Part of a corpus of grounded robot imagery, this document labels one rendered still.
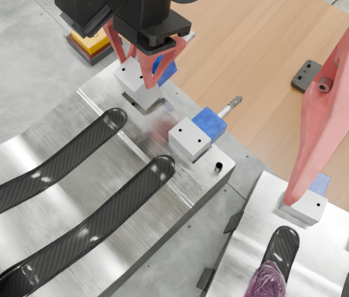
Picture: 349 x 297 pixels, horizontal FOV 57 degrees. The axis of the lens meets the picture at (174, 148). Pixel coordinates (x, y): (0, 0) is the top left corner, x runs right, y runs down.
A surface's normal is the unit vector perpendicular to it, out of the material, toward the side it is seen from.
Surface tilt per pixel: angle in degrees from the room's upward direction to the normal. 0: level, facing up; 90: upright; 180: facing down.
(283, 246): 0
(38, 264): 29
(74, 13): 70
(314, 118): 20
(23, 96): 0
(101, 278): 24
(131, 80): 11
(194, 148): 0
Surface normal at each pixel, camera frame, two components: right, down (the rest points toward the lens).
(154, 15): 0.67, 0.62
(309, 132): 0.21, -0.61
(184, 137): -0.01, -0.39
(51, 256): 0.43, -0.55
